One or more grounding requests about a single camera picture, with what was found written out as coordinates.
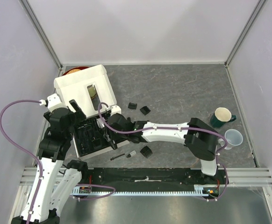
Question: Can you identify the white cardboard clipper box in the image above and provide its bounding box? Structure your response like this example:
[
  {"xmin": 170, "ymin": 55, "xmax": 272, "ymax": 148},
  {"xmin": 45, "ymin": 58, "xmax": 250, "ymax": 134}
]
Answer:
[{"xmin": 54, "ymin": 64, "xmax": 129, "ymax": 160}]

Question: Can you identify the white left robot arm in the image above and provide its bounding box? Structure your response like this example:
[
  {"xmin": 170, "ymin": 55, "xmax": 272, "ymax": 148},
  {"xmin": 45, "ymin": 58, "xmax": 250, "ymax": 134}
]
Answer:
[{"xmin": 11, "ymin": 93, "xmax": 89, "ymax": 224}]

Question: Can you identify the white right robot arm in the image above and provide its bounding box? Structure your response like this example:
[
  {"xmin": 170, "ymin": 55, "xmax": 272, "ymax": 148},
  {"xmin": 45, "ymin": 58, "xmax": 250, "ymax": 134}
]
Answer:
[{"xmin": 98, "ymin": 103, "xmax": 225, "ymax": 184}]

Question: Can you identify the small black cleaning brush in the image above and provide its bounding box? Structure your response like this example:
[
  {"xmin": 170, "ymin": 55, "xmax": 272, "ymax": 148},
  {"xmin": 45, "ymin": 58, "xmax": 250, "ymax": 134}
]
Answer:
[{"xmin": 110, "ymin": 153, "xmax": 125, "ymax": 161}]

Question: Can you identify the black comb guard far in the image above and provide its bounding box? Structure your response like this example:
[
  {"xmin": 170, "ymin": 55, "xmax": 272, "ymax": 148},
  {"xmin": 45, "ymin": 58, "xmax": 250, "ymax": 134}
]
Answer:
[{"xmin": 128, "ymin": 102, "xmax": 137, "ymax": 110}]

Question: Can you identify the black comb guard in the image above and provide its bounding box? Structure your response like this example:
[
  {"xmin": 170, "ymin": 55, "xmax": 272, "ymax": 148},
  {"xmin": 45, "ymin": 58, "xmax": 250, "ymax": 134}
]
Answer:
[
  {"xmin": 128, "ymin": 102, "xmax": 137, "ymax": 110},
  {"xmin": 140, "ymin": 106, "xmax": 151, "ymax": 116},
  {"xmin": 140, "ymin": 146, "xmax": 153, "ymax": 158}
]

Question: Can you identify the black plastic box tray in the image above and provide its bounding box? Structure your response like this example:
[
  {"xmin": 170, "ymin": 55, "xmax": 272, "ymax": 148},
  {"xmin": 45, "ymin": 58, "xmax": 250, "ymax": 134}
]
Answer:
[{"xmin": 74, "ymin": 117, "xmax": 111, "ymax": 157}]

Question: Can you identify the red wooden bowl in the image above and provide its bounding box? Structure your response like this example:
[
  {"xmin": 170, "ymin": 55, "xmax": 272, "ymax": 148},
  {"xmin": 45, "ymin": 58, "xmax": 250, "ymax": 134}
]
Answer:
[{"xmin": 63, "ymin": 66, "xmax": 89, "ymax": 76}]

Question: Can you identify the black comb guard near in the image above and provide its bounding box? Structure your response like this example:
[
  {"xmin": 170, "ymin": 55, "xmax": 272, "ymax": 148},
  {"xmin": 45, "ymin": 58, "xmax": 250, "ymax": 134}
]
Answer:
[{"xmin": 140, "ymin": 146, "xmax": 153, "ymax": 158}]

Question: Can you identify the green ceramic mug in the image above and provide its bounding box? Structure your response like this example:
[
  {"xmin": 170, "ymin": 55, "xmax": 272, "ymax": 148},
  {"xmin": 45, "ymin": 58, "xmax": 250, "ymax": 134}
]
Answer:
[{"xmin": 210, "ymin": 107, "xmax": 236, "ymax": 128}]

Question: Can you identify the clear plastic measuring cup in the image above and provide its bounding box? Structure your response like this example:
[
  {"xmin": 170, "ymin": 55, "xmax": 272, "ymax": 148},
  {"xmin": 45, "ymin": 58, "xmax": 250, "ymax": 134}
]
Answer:
[{"xmin": 224, "ymin": 129, "xmax": 243, "ymax": 150}]

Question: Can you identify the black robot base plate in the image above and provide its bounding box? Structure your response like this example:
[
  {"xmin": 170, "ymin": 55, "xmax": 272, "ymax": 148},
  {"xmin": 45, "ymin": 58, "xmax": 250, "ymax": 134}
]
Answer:
[{"xmin": 80, "ymin": 168, "xmax": 229, "ymax": 192}]

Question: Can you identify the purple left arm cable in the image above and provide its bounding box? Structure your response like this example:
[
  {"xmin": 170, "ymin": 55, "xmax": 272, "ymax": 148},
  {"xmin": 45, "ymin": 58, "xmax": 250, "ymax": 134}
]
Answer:
[{"xmin": 0, "ymin": 99, "xmax": 45, "ymax": 224}]

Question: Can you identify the grey slotted cable duct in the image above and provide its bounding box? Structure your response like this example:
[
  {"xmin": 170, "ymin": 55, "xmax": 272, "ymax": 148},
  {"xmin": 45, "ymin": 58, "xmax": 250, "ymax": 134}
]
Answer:
[{"xmin": 71, "ymin": 187, "xmax": 208, "ymax": 197}]

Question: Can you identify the aluminium front frame rail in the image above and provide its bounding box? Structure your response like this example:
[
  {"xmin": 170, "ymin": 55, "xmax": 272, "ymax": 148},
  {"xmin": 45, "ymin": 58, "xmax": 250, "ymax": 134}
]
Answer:
[{"xmin": 19, "ymin": 167, "xmax": 272, "ymax": 187}]

